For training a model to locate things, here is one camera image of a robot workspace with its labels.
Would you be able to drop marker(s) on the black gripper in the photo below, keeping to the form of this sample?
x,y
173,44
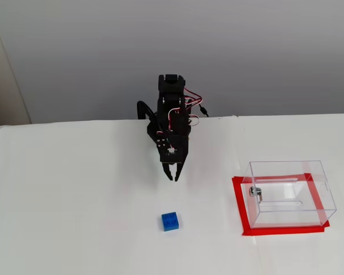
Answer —
x,y
176,154

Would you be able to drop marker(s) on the blue lego brick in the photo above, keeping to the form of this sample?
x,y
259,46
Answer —
x,y
170,222

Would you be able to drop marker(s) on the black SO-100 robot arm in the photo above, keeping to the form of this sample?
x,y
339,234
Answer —
x,y
172,94

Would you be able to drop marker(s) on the transparent acrylic box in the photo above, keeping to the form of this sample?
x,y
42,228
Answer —
x,y
289,169

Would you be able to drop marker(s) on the black table clamp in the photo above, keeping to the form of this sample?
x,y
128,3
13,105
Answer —
x,y
140,107

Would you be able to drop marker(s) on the silver cam lock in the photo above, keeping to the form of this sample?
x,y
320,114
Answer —
x,y
255,192

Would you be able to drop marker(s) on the red tape rectangle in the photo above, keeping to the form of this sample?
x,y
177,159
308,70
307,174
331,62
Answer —
x,y
283,231

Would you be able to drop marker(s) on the black square wrist camera mount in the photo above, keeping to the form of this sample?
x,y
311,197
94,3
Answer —
x,y
177,156

